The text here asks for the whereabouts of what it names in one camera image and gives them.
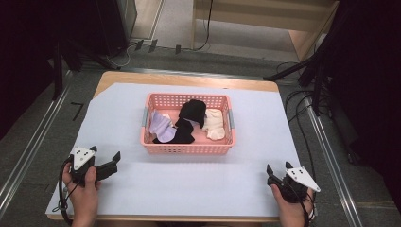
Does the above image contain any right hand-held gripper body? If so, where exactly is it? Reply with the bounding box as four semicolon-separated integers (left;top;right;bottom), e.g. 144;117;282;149
266;166;322;204

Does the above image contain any white floor cable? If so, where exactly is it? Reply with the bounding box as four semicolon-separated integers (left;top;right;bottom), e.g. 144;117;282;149
105;43;137;69

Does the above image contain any black curtain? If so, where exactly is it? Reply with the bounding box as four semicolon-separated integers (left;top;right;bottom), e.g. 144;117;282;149
327;0;401;216
0;0;99;140

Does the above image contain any black tripod stand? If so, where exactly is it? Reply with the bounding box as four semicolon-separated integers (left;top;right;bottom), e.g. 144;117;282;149
263;0;360;117

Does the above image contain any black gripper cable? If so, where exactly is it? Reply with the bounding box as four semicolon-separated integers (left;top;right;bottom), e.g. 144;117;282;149
283;179;317;227
58;156;80;227

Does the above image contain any black hanging cable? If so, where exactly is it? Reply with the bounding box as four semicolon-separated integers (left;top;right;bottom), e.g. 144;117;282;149
192;0;216;52

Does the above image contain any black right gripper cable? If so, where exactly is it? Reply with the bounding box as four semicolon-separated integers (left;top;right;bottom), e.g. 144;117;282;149
283;179;317;227

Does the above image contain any person's left hand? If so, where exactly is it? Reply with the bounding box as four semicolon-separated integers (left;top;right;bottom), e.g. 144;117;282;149
61;162;102;220

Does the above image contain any lavender sock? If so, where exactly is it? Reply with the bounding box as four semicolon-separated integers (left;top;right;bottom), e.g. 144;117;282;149
148;110;178;144

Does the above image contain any black sock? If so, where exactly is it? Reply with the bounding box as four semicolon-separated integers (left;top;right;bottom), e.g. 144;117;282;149
152;117;196;145
178;98;207;129

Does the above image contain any cream sock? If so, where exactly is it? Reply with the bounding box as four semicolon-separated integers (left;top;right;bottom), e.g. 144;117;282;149
201;108;227;141

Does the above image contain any metal floor rail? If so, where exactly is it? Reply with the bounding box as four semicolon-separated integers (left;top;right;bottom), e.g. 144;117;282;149
304;94;363;227
81;64;304;83
0;70;74;218

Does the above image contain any wooden table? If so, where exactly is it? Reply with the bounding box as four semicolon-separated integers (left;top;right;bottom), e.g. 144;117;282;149
45;70;301;223

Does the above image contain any black upright stand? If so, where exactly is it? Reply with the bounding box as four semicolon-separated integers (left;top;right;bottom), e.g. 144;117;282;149
51;41;64;101

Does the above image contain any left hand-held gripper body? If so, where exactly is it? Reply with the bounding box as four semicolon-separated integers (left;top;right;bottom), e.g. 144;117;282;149
67;146;119;187

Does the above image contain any pale blue table sheet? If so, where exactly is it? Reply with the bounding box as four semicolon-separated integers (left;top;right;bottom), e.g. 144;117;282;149
45;82;302;219

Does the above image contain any person's right hand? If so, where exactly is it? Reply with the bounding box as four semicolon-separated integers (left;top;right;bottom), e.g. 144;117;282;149
270;184;316;222

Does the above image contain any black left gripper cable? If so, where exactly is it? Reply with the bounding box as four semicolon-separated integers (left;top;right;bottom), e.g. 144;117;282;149
58;156;80;227

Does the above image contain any black floor cable bundle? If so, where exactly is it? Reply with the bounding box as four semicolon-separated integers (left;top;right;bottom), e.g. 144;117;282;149
276;61;333;178

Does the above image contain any light wooden shelf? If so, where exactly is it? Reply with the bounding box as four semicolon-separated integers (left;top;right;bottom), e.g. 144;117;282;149
190;0;340;62

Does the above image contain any pink plastic basket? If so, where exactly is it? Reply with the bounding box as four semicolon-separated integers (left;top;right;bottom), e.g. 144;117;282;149
140;92;236;156

